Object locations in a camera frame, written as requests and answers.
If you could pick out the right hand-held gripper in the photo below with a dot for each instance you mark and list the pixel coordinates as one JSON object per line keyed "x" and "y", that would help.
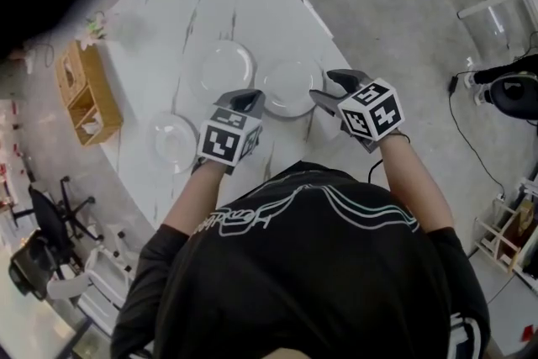
{"x": 374, "y": 109}

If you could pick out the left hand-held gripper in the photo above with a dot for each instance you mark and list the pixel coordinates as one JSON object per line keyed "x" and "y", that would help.
{"x": 218, "y": 145}

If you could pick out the white ceramic plate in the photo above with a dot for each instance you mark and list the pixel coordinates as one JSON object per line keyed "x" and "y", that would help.
{"x": 290, "y": 84}
{"x": 170, "y": 140}
{"x": 225, "y": 69}

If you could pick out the person's left forearm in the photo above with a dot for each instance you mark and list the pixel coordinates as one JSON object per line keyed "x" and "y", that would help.
{"x": 197, "y": 197}

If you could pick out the person's right forearm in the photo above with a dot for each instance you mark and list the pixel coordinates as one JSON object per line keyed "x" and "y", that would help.
{"x": 407, "y": 185}

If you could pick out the black wristband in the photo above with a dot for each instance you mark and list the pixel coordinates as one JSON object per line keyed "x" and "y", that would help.
{"x": 404, "y": 135}

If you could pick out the white power strip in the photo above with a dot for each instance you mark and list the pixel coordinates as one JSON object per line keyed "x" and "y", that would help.
{"x": 480, "y": 97}

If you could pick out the woven wicker tissue box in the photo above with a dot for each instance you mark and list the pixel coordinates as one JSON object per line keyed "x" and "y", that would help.
{"x": 96, "y": 84}

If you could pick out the white paper tissue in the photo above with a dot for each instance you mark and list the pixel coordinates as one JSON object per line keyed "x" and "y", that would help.
{"x": 89, "y": 126}

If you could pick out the black printed T-shirt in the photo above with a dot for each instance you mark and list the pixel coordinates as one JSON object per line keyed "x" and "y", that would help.
{"x": 294, "y": 286}

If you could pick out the white metal rack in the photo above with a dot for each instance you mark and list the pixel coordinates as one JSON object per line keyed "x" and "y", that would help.
{"x": 487, "y": 239}

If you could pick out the black office chair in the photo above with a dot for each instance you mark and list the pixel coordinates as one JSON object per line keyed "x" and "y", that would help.
{"x": 46, "y": 214}

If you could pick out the group of small red objects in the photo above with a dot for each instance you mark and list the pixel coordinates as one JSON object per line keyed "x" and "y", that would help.
{"x": 16, "y": 110}

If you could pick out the white office chair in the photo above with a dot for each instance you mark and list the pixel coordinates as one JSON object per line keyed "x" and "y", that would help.
{"x": 67, "y": 288}

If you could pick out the black white striped shorts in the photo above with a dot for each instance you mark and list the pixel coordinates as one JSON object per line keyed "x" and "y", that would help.
{"x": 464, "y": 334}

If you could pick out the white metal desk frame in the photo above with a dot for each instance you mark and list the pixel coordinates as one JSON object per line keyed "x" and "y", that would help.
{"x": 492, "y": 2}

